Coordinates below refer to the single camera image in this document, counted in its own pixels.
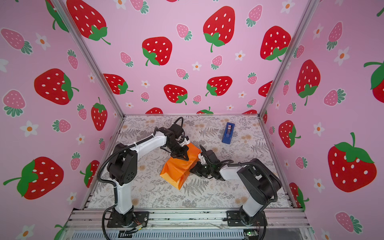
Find aluminium corner post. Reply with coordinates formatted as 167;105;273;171
259;0;320;119
52;0;125;119

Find blue tape dispenser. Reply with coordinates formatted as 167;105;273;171
222;123;235;145

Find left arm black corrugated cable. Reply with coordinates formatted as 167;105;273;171
96;136;157;188

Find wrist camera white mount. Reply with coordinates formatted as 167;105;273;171
179;136;191;147
200;145;220;165

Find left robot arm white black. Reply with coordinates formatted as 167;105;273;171
105;123;189;226

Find left aluminium corner post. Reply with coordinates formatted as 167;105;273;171
52;0;125;119

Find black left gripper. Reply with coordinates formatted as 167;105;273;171
166;141;191;160

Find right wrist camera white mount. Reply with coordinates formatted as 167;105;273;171
200;145;220;165

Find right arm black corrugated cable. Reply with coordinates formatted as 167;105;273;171
221;160;280;205

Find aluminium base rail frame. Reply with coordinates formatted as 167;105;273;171
56;208;316;240

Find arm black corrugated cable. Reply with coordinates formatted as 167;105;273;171
96;136;157;188
221;160;280;205

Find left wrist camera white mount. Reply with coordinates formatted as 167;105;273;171
179;136;191;147

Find right aluminium corner post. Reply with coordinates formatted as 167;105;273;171
259;0;320;119

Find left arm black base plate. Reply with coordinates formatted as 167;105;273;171
107;211;150;229

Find yellow orange wrapping paper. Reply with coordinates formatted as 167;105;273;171
160;143;202;190

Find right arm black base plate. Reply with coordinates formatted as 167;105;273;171
225;210;268;227

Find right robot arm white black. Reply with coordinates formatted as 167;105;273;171
190;158;283;226

